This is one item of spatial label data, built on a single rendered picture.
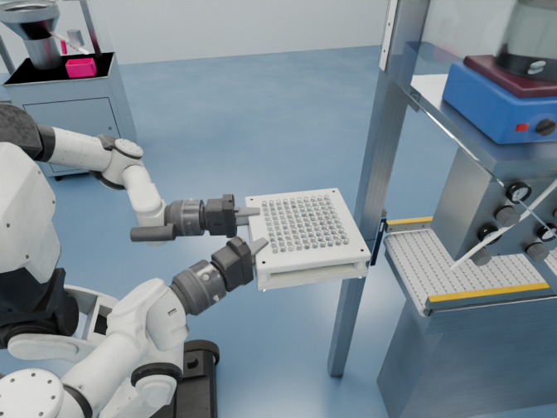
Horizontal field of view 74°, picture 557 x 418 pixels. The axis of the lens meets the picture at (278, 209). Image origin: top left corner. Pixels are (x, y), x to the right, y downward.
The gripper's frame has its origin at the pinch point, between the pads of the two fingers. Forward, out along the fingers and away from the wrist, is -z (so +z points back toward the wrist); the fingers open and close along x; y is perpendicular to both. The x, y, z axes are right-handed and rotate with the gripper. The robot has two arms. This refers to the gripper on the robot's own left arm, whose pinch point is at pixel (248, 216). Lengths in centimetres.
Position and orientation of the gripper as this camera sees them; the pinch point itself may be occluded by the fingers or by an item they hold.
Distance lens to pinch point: 89.1
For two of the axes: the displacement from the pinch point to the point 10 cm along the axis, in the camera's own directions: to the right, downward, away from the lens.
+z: -10.0, 0.3, -0.2
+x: 0.1, 7.7, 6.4
